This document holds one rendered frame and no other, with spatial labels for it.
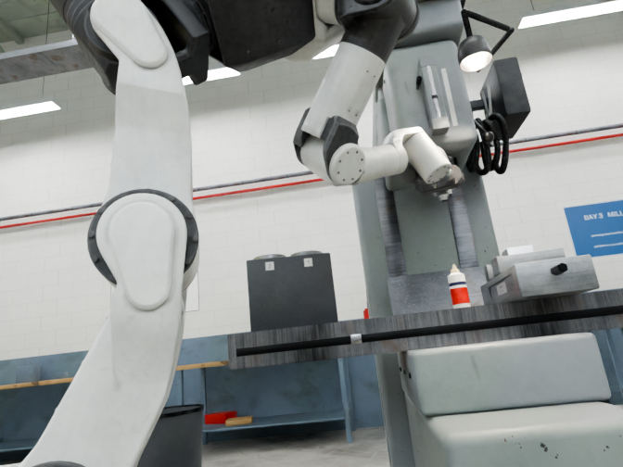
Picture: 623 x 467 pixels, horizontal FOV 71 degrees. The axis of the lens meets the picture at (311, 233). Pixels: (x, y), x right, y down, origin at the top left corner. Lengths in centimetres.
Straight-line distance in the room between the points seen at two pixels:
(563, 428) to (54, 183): 700
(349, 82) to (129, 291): 48
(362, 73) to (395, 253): 87
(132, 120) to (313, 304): 64
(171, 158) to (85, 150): 655
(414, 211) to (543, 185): 456
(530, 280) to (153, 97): 78
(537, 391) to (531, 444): 19
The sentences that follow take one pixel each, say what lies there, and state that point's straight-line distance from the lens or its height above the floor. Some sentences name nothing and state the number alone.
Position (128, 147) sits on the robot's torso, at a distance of 70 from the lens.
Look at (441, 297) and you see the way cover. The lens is 148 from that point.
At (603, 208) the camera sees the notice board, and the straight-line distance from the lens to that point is 623.
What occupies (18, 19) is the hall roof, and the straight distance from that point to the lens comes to 862.
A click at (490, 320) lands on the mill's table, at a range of 106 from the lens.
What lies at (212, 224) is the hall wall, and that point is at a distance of 592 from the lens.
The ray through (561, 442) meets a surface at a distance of 78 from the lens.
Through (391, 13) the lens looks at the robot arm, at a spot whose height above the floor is 136.
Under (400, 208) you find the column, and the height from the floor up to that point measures 130.
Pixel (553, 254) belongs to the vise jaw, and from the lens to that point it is 115.
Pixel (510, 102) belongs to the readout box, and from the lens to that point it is 162.
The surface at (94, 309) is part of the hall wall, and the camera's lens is 643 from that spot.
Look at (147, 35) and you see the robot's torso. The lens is 76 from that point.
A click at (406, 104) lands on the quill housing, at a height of 144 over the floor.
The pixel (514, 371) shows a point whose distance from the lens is 93.
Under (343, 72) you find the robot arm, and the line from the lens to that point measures 79.
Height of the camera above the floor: 84
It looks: 16 degrees up
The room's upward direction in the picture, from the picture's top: 6 degrees counter-clockwise
